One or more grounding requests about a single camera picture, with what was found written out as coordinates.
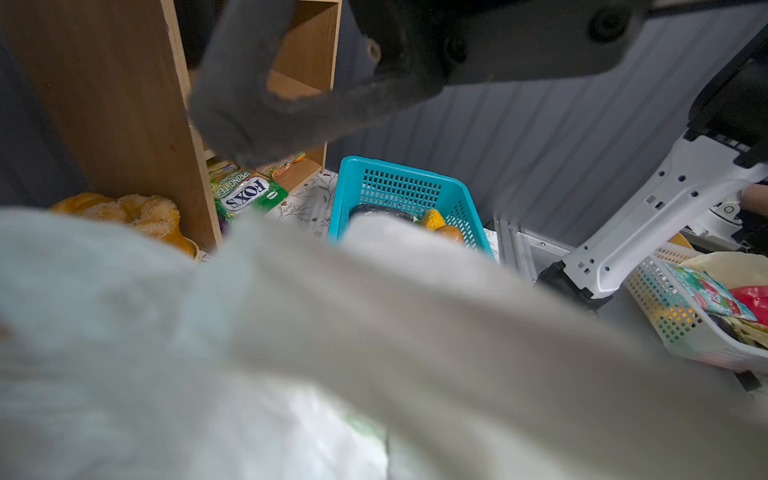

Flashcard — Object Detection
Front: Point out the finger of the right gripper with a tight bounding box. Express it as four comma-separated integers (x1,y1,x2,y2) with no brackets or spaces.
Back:
188,1,446,167

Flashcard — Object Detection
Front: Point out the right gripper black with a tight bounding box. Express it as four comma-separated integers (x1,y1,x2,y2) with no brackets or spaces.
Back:
350,1,650,86

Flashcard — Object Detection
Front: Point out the teal plastic fruit basket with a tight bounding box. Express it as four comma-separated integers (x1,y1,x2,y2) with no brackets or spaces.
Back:
327,156,493,256

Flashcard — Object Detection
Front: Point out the white plastic grocery bag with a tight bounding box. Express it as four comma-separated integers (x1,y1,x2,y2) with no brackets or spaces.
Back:
1,208,767,479

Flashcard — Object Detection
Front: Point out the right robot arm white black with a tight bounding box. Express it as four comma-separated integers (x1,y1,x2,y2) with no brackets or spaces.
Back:
188,1,767,309

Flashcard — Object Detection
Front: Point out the pink snack packet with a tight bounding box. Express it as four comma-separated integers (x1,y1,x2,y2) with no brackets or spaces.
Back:
257,152,306,180

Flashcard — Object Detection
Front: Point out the green snack packet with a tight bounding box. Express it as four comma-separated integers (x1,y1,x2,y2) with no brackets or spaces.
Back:
211,168,289,219

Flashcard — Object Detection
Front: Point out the floral table mat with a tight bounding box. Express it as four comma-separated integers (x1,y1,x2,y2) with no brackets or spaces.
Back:
267,170,338,238

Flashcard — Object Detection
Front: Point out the wooden shelf unit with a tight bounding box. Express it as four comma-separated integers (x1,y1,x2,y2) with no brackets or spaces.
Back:
0,0,343,253

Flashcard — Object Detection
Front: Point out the bread rolls cluster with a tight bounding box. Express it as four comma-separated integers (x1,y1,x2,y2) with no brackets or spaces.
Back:
51,192,199,259

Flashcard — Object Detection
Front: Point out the brown kiwi toy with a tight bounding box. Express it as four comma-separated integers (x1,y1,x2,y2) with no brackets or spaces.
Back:
434,225,464,243

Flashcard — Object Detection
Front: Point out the white plastic mesh basket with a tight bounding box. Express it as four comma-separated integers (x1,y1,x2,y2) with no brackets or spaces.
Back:
624,243,767,374

